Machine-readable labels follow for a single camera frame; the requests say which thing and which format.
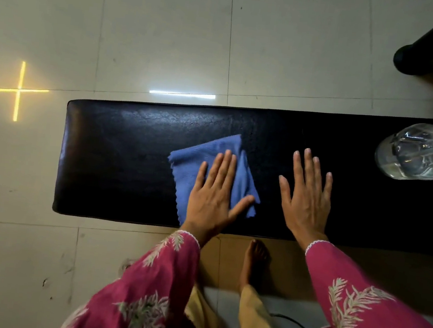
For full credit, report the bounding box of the person's right hand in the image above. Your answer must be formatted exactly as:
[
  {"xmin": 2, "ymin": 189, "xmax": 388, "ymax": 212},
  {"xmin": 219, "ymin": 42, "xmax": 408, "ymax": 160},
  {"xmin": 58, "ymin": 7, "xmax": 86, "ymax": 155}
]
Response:
[{"xmin": 270, "ymin": 145, "xmax": 338, "ymax": 254}]

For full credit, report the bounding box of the person's left hand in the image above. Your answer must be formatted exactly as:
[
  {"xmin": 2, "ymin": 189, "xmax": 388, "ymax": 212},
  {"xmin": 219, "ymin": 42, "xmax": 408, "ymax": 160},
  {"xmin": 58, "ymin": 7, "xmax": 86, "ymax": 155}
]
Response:
[{"xmin": 179, "ymin": 145, "xmax": 261, "ymax": 252}]

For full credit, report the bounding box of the blue microfibre cloth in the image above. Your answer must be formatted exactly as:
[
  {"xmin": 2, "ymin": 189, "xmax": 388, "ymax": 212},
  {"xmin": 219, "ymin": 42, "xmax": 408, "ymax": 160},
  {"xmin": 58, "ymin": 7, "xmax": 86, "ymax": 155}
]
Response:
[{"xmin": 161, "ymin": 127, "xmax": 268, "ymax": 234}]

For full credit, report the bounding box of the person's right forearm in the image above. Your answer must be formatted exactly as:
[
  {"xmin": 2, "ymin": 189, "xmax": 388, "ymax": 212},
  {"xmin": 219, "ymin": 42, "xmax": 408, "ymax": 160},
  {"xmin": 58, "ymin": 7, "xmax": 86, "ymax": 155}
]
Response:
[{"xmin": 296, "ymin": 239, "xmax": 433, "ymax": 328}]

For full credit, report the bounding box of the person's left forearm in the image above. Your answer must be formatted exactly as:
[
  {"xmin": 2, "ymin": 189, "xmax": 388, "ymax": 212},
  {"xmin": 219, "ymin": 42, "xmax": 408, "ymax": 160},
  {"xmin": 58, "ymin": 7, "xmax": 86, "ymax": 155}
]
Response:
[{"xmin": 58, "ymin": 216, "xmax": 209, "ymax": 328}]

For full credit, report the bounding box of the person's bare foot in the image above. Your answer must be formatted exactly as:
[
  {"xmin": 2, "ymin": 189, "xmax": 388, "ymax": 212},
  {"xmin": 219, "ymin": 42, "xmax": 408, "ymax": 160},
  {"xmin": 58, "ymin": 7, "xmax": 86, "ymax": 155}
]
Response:
[{"xmin": 238, "ymin": 238, "xmax": 272, "ymax": 296}]

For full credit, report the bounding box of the black leather bench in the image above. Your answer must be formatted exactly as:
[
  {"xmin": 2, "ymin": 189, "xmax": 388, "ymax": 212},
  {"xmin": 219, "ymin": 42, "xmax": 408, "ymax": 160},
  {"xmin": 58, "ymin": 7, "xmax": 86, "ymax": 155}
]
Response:
[{"xmin": 52, "ymin": 75, "xmax": 433, "ymax": 258}]

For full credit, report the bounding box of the clear glass bottle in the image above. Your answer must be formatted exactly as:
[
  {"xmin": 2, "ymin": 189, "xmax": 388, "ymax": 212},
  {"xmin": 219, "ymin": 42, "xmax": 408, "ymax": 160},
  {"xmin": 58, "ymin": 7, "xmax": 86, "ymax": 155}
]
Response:
[{"xmin": 372, "ymin": 117, "xmax": 433, "ymax": 184}]

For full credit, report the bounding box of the person's yellow trouser leg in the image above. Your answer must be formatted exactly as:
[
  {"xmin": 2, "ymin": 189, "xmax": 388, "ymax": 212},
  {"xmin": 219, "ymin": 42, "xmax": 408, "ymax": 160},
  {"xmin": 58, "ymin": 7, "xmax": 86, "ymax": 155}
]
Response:
[
  {"xmin": 182, "ymin": 283, "xmax": 228, "ymax": 328},
  {"xmin": 236, "ymin": 283, "xmax": 297, "ymax": 328}
]

